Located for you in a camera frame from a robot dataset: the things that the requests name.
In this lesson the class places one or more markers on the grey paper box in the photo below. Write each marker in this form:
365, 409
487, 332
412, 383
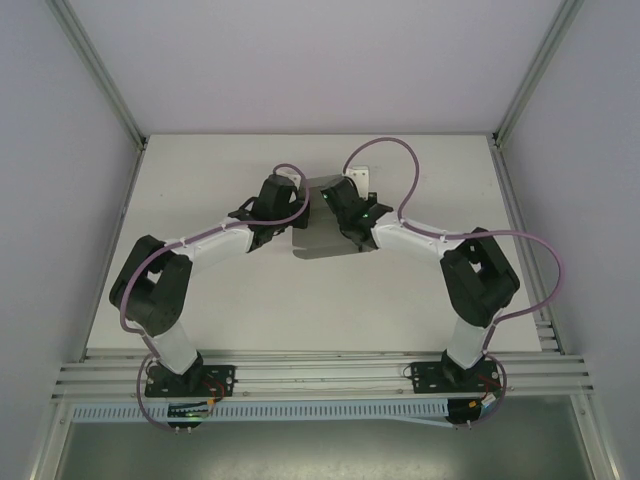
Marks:
320, 240

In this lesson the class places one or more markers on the aluminium frame leg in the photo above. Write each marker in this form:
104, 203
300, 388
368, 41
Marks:
50, 445
595, 440

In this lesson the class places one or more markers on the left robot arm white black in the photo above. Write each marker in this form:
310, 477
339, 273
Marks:
215, 245

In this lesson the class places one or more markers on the black power connector block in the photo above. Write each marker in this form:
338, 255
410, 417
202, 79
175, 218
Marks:
186, 425
460, 414

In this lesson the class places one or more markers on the aluminium frame post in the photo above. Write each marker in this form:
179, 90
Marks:
100, 75
535, 75

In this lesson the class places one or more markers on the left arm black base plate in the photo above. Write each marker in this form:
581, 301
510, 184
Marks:
225, 372

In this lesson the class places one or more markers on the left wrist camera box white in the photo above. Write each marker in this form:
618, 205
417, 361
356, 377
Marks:
291, 176

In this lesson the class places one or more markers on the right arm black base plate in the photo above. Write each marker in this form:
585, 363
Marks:
425, 375

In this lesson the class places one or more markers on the aluminium table side rail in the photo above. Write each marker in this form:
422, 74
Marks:
125, 210

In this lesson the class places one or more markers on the aluminium mounting rail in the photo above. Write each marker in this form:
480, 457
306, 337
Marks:
320, 372

